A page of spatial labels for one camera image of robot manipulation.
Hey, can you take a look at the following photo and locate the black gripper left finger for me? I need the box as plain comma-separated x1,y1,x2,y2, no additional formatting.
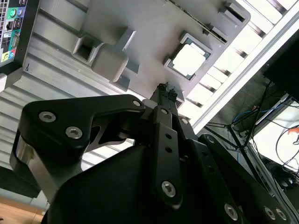
9,83,185,210

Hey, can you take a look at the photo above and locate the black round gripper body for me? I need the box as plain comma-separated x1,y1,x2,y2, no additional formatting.
42,144,221,224

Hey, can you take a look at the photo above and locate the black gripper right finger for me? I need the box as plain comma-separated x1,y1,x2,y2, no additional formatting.
169,88,299,224

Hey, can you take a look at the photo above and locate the silver square CPU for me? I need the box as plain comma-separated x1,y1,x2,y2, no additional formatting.
171,39,210,77

